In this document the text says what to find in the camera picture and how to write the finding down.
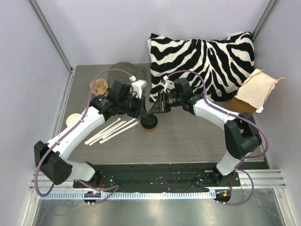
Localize black plastic cup lid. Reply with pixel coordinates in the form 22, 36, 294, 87
141, 114, 158, 129

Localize brown paper coffee cup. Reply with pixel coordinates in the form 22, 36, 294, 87
143, 126, 156, 134

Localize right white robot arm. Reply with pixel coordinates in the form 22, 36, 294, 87
149, 78, 262, 186

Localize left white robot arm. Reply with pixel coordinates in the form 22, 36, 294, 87
34, 80, 150, 188

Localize white paper straw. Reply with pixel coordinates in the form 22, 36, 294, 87
84, 118, 121, 145
88, 121, 126, 146
102, 119, 136, 139
99, 121, 139, 144

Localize olive green folded cloth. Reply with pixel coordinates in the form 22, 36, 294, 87
107, 62, 146, 103

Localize brown cardboard cup carrier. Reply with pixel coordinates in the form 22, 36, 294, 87
90, 79, 109, 97

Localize stacked brown paper cups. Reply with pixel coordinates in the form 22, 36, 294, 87
66, 113, 81, 127

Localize zebra print pillow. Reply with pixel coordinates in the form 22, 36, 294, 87
147, 32, 254, 103

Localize brown paper bag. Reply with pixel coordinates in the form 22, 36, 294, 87
227, 93, 257, 114

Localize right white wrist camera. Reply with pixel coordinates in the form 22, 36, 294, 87
160, 75, 173, 93

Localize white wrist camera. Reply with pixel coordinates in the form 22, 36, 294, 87
160, 75, 173, 93
129, 75, 147, 99

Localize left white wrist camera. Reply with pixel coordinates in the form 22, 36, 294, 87
129, 75, 147, 99

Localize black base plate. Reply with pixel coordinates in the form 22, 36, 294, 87
86, 163, 241, 193

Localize cream cloth drawstring bag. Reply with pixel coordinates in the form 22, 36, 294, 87
234, 69, 287, 114

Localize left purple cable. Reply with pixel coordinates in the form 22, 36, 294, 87
34, 68, 136, 216

